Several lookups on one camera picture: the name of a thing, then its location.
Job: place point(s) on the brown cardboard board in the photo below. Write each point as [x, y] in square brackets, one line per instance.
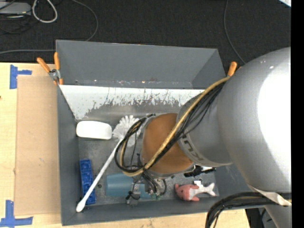
[35, 146]

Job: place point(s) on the pale grey metal gripper finger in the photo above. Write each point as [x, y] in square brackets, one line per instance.
[134, 196]

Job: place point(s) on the pink and white toy fish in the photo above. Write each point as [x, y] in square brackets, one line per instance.
[187, 192]

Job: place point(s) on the blue toy brick block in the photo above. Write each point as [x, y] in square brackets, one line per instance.
[86, 179]

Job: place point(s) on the black cylinder on white bracket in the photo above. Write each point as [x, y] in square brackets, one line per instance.
[199, 171]

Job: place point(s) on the white oval computer mouse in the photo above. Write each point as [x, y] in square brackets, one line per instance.
[93, 130]

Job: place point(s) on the blue plastic cup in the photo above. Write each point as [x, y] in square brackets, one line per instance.
[117, 185]

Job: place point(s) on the grey metal bin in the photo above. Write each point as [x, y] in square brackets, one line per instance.
[133, 65]

